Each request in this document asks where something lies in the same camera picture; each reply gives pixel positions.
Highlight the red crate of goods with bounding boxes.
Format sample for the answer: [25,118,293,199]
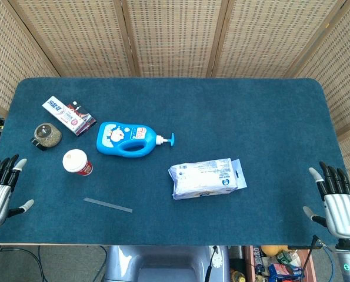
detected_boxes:
[244,245,316,282]

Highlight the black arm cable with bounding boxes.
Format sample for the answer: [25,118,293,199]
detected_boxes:
[301,234,322,282]
[0,246,48,282]

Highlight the red paper cup white lid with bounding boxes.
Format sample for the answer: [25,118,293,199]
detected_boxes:
[62,149,94,176]

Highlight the blue felt table cover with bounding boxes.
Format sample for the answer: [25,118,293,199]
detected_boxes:
[0,77,350,246]

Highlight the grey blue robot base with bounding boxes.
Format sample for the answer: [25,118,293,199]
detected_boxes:
[104,245,231,282]

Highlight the clear plastic tube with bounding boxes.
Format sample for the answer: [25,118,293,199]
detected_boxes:
[83,197,134,213]

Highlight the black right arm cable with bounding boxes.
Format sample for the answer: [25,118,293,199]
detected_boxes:
[301,234,322,282]

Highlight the woven bamboo folding screen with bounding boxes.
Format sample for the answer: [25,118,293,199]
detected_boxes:
[0,0,350,189]

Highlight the white wet wipes pack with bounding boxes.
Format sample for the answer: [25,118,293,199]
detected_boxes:
[168,157,248,201]

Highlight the dark red black box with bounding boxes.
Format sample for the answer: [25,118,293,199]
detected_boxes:
[65,100,98,137]

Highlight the glass jar black lid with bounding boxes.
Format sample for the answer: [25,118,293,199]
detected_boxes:
[30,122,63,152]

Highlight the white toothpaste box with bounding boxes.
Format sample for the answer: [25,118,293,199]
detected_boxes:
[42,95,87,136]

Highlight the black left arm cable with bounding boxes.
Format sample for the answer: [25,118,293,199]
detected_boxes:
[0,246,48,282]

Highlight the blue pump detergent bottle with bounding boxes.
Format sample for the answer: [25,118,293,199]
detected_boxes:
[96,121,175,159]

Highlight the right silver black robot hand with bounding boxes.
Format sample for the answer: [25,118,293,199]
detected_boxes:
[302,160,350,249]

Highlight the black cable on robot base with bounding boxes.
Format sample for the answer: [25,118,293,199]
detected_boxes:
[204,246,220,282]

